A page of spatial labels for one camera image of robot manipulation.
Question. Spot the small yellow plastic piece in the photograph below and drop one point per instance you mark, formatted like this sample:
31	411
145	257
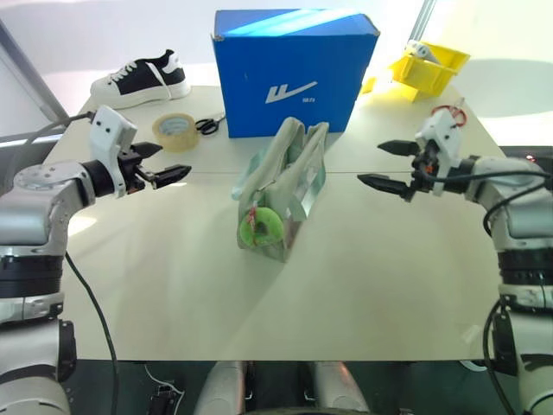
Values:
368	85

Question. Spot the silver rounded robot leg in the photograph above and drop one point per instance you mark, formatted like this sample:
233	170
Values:
222	389
334	389

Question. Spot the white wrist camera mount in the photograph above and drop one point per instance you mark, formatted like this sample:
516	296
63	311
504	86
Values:
106	129
445	134

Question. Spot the silver metal rail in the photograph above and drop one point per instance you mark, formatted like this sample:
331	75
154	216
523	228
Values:
425	15

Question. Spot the black and white sneaker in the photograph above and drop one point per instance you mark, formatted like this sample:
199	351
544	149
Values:
138	82

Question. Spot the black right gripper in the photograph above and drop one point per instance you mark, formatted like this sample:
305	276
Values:
422	170

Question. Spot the transparent tote bag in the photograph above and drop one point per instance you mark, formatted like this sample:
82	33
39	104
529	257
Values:
276	173

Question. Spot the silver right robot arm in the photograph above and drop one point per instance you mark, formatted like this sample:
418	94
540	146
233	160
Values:
527	216

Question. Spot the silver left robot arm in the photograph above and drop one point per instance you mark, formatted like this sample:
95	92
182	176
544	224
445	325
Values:
34	207

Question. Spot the beige packing tape roll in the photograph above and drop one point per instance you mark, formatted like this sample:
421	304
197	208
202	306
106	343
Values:
177	142

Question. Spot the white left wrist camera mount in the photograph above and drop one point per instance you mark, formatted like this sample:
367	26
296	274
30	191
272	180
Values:
106	129

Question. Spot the blue cardboard shoe box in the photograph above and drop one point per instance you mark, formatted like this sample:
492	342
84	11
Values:
294	65

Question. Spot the black scissors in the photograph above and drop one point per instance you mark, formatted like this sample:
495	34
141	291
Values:
215	121

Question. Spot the yellow plastic bin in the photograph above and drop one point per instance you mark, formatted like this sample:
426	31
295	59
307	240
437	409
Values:
432	73

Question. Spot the white object in bin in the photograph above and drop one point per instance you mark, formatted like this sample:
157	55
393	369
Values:
421	48

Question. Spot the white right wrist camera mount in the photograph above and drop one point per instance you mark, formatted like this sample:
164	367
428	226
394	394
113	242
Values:
445	134

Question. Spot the grey metal frame post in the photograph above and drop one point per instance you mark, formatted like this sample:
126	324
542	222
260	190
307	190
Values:
30	73

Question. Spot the green donut zipper charm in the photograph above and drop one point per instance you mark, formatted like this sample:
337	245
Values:
272	225

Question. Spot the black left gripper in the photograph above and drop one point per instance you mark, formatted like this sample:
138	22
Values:
131	170

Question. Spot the black plug connector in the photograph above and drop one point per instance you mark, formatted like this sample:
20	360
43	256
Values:
162	400

